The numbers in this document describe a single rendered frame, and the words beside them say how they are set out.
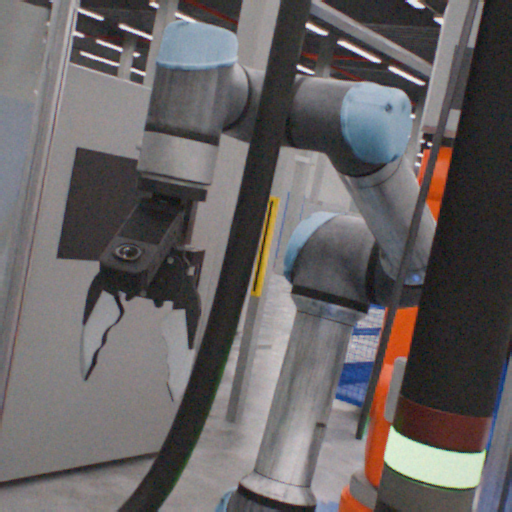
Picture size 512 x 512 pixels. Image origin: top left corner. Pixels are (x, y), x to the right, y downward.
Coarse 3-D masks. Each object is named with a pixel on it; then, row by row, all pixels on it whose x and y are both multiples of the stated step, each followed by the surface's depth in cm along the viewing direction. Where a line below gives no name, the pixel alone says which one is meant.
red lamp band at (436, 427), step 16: (400, 400) 31; (400, 416) 31; (416, 416) 30; (432, 416) 30; (448, 416) 29; (464, 416) 29; (416, 432) 30; (432, 432) 30; (448, 432) 29; (464, 432) 29; (480, 432) 30; (464, 448) 30; (480, 448) 30
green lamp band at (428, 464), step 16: (400, 448) 30; (416, 448) 30; (432, 448) 30; (400, 464) 30; (416, 464) 30; (432, 464) 30; (448, 464) 29; (464, 464) 30; (480, 464) 30; (432, 480) 30; (448, 480) 30; (464, 480) 30
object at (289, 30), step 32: (288, 0) 26; (288, 32) 26; (288, 64) 26; (288, 96) 26; (256, 128) 26; (256, 160) 26; (256, 192) 26; (256, 224) 26; (224, 256) 27; (224, 288) 26; (224, 320) 26; (224, 352) 26; (192, 384) 26; (192, 416) 26; (192, 448) 27; (160, 480) 26
